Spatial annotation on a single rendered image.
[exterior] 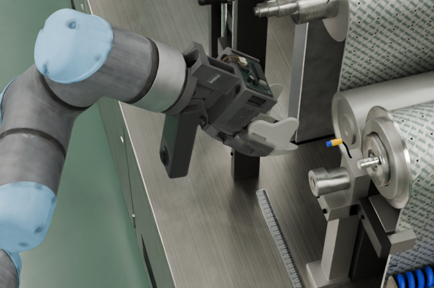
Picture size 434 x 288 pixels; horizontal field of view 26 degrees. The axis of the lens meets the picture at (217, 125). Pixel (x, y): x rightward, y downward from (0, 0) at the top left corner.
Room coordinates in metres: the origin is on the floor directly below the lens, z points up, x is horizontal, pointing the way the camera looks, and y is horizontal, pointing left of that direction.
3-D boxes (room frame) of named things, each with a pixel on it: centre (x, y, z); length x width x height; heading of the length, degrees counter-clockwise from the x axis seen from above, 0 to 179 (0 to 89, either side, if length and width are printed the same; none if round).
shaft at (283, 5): (1.03, -0.08, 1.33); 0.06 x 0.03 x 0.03; 107
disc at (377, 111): (0.82, -0.24, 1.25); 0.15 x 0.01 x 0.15; 17
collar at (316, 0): (1.05, -0.14, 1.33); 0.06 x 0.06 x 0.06; 17
